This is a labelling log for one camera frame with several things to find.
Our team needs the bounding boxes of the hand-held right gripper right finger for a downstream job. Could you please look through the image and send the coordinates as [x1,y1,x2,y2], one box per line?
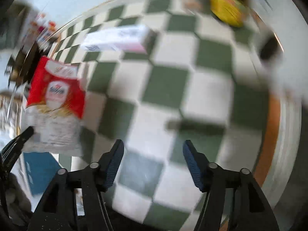
[182,140,281,231]

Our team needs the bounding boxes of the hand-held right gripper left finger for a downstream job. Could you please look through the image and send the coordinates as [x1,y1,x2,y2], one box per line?
[28,139,125,231]

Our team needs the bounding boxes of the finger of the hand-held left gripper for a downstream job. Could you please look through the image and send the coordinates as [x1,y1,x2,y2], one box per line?
[0,126,34,160]

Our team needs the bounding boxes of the red white sugar bag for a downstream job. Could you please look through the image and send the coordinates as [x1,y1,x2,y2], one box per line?
[20,56,88,155]

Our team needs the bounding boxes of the white toothpaste box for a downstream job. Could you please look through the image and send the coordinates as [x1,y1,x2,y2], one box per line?
[80,24,157,54]

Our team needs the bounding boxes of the person's left hand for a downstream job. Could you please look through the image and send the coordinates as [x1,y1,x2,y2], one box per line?
[7,173,33,219]

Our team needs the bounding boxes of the blue kitchen cabinet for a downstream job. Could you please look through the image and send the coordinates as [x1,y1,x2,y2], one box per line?
[23,151,64,195]

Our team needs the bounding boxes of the green white checkered tablecloth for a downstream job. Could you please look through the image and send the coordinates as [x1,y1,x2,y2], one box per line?
[20,0,282,224]

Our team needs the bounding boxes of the white pink electric kettle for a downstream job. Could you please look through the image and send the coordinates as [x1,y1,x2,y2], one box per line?
[255,26,308,99]

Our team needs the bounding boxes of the dark sauce bottle yellow label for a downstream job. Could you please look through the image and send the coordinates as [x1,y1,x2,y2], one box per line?
[208,0,248,28]

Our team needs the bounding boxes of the clear spice jar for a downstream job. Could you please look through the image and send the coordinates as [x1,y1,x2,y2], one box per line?
[183,0,205,11]

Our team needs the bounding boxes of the dark wok with handle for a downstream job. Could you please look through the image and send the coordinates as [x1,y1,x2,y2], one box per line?
[5,41,60,87]

